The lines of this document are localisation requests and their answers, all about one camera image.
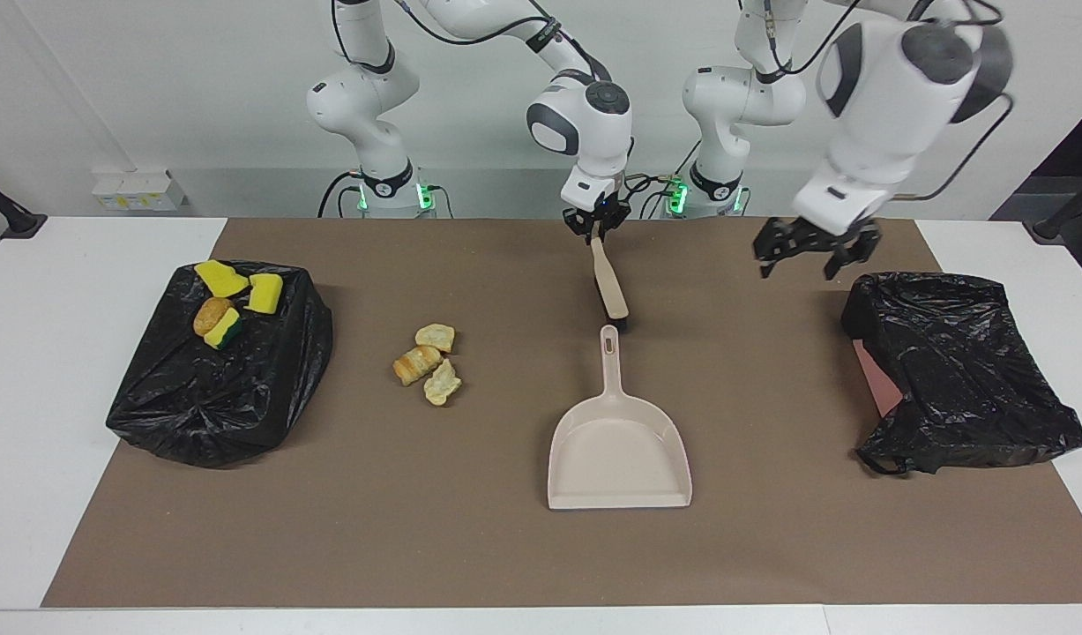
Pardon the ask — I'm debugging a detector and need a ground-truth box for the beige plastic dustpan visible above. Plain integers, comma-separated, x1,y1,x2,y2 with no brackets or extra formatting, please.
547,325,693,511

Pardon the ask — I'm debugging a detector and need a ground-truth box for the white socket box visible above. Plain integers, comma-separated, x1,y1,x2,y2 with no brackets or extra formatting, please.
91,170,189,213

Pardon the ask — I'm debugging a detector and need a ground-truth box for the brown table mat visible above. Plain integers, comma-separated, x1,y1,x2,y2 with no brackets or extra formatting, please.
41,218,1082,609

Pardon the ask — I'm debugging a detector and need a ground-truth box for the black knotted trash bag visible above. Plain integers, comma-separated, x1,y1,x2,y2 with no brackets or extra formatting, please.
106,260,334,468

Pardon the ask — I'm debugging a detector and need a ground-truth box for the striped croissant piece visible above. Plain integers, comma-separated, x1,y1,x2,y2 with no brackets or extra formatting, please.
392,345,444,386

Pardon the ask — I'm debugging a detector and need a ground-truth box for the brown bread roll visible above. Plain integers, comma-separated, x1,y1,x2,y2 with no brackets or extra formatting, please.
192,297,235,338

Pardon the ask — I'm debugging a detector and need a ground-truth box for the beige hand brush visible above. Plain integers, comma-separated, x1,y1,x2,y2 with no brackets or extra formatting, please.
589,231,631,332

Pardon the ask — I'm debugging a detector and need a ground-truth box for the green and yellow sponge piece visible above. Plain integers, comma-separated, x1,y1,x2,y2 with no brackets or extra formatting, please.
203,306,243,351

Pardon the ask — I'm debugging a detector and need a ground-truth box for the notched yellow sponge piece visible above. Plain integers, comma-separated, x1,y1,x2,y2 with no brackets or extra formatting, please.
247,273,284,316

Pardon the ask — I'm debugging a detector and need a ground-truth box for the black base cable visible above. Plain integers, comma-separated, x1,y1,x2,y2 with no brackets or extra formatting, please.
318,172,365,219
629,170,687,220

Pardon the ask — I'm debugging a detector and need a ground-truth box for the dark left arm cable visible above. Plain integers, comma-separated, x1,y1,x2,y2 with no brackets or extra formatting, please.
761,0,1016,204

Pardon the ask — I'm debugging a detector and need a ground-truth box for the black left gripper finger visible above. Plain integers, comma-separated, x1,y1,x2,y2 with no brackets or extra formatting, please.
754,220,795,280
827,238,884,281

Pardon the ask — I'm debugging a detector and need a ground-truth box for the dark panel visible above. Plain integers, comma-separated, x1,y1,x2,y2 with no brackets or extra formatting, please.
990,97,1082,221

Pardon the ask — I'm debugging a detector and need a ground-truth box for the black bag over pink box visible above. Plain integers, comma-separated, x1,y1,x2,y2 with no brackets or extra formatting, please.
841,272,1082,477

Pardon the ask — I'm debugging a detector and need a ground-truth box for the pink bin box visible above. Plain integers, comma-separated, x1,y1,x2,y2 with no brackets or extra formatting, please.
854,340,905,418

